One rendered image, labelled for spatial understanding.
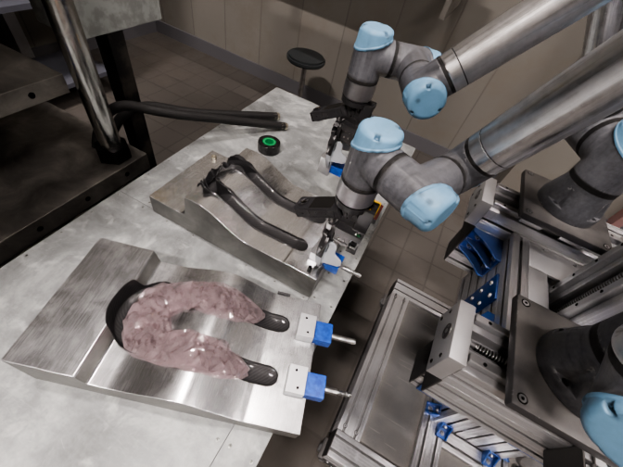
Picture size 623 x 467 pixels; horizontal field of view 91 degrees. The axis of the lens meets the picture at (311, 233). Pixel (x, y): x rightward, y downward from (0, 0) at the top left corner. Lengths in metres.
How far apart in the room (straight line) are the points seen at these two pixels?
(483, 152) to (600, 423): 0.35
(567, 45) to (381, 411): 2.45
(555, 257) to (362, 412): 0.85
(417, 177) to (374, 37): 0.37
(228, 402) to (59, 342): 0.30
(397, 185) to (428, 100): 0.23
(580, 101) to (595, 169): 0.49
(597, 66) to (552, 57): 2.34
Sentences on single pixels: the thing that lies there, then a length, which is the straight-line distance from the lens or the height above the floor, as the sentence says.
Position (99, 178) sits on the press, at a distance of 1.13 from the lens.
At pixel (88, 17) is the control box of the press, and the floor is 1.12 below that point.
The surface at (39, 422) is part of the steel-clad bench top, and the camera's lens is 0.79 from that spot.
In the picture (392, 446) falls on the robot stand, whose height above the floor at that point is 0.21.
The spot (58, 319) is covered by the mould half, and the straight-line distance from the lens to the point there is 0.72.
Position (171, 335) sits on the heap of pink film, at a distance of 0.65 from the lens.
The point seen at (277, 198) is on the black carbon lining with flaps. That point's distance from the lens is 0.88.
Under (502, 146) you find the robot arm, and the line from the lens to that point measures 0.53.
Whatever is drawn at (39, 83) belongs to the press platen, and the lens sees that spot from 1.06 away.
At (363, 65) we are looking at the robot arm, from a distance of 0.77.
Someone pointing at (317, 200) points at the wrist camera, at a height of 1.05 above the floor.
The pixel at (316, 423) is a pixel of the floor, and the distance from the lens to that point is 1.54.
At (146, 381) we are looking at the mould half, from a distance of 0.65.
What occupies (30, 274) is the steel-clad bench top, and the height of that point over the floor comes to 0.80.
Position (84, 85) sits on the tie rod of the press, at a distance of 1.05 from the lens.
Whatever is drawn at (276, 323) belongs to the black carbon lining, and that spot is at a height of 0.85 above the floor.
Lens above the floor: 1.50
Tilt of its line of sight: 50 degrees down
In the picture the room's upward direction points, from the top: 16 degrees clockwise
